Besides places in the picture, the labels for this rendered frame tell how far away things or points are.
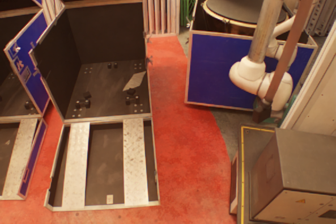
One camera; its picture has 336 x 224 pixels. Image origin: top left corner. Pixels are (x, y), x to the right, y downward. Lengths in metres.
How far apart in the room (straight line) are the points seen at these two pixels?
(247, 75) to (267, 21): 0.33
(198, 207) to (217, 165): 0.42
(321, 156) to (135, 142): 1.40
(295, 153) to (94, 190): 1.49
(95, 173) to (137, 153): 0.40
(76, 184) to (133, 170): 0.48
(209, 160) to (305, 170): 1.04
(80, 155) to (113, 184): 0.39
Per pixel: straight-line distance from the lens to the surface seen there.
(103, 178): 1.91
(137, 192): 1.79
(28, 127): 2.39
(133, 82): 2.41
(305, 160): 1.17
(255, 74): 1.32
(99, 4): 2.50
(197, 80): 1.96
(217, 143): 2.09
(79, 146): 2.03
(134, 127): 1.98
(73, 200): 1.91
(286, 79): 1.31
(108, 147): 2.05
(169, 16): 3.60
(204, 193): 1.83
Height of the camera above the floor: 1.69
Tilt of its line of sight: 44 degrees down
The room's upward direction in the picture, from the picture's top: straight up
